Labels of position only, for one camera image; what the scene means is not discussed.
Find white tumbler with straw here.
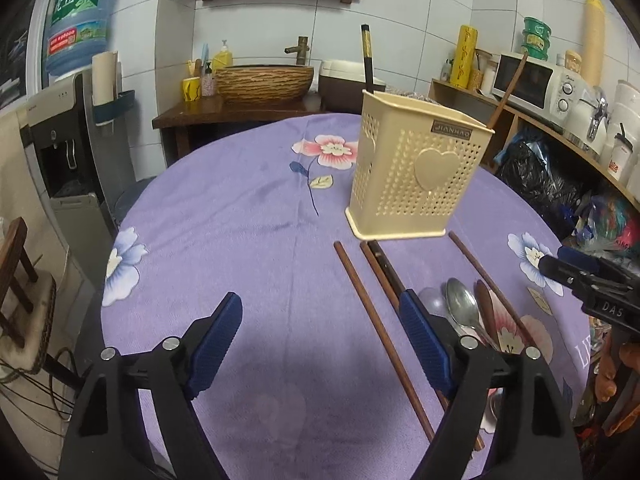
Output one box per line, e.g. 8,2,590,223
611,122,637,173

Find yellow wrap roll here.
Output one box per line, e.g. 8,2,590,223
449,23,477,89

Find brown woven sink basin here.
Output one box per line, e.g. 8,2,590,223
215,63,315,106

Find stack of green bowls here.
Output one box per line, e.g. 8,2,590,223
521,16,553,59

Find glass jar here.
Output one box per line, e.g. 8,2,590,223
474,48,497,94

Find black plastic bag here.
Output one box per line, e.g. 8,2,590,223
494,127,587,222

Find blue water jug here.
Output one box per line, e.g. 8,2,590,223
42,0,118,78

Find brown wooden spoon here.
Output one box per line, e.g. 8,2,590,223
474,280,502,348

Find pile of colourful bags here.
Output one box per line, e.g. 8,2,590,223
564,189,640,262

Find black cables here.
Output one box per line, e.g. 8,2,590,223
0,347,83,423

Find cream perforated utensil holder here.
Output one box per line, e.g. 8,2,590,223
345,89,496,240

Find tall stack of paper cups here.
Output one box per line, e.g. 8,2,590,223
584,0,607,89

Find metal spoon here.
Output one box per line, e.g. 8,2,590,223
446,277,483,346
417,286,468,341

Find white water dispenser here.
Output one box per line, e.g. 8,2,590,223
20,72,123,261

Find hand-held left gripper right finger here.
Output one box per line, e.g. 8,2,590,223
398,290,584,480

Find wooden chair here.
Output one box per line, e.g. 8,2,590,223
0,217,59,377

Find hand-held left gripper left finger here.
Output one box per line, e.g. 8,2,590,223
60,291,244,480

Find purple floral tablecloth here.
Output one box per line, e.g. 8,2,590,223
100,112,601,480

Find patterned cloth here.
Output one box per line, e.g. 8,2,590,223
385,89,442,107

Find black chopstick with gold band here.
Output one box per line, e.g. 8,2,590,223
360,24,375,92

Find wooden shelf unit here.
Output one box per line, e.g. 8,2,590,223
428,77,640,211

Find blue wall holder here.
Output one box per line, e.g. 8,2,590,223
94,89,136,127

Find bronze faucet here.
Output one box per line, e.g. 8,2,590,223
284,36,310,66

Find white microwave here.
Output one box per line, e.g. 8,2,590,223
492,51,584,120

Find wooden vanity counter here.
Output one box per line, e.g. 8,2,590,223
152,94,332,166

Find brown wooden chopstick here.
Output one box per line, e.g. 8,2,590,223
333,241,436,443
448,231,536,348
360,241,486,453
487,54,529,130

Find yellow soap dispenser bottle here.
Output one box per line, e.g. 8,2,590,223
212,40,234,69

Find person's right hand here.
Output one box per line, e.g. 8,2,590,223
597,342,640,401

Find white kettle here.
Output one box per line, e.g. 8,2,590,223
564,87,609,147

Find brown and white rice cooker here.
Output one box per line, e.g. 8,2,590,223
318,59,387,115

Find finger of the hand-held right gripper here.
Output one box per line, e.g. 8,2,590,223
556,245,626,282
538,255,596,297

